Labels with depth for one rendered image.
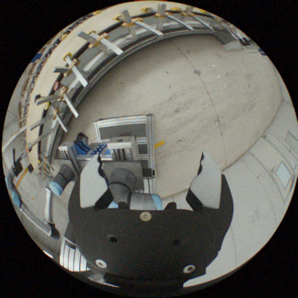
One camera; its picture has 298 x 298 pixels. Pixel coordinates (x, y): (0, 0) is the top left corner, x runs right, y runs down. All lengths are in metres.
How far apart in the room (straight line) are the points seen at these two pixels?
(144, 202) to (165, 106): 1.27
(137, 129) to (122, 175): 0.88
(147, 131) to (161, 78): 0.79
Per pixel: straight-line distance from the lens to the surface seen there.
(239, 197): 2.21
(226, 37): 2.52
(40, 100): 0.81
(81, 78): 0.64
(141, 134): 1.30
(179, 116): 1.50
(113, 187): 0.46
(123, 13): 0.70
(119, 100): 1.51
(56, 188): 0.74
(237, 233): 2.07
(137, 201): 0.41
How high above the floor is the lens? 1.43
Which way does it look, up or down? 62 degrees down
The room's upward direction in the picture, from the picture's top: 178 degrees counter-clockwise
